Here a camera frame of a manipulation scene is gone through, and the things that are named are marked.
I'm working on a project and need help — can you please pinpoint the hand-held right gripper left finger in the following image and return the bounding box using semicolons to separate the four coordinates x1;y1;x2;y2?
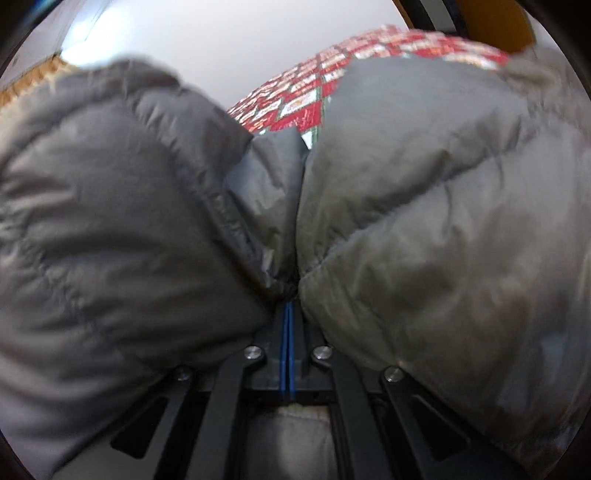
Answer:
111;302;289;480

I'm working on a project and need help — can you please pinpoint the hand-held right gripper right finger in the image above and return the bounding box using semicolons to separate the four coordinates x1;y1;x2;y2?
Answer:
288;302;467;480

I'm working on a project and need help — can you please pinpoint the grey puffer jacket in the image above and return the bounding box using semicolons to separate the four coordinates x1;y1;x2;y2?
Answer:
0;46;591;480

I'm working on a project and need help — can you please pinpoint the red printed blanket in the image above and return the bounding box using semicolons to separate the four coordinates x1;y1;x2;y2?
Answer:
226;23;511;149

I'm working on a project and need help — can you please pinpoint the beige curtain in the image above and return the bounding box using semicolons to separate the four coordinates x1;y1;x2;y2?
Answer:
0;55;77;110

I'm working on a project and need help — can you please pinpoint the brown wooden door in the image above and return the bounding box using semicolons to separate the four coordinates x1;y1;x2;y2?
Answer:
455;0;536;54

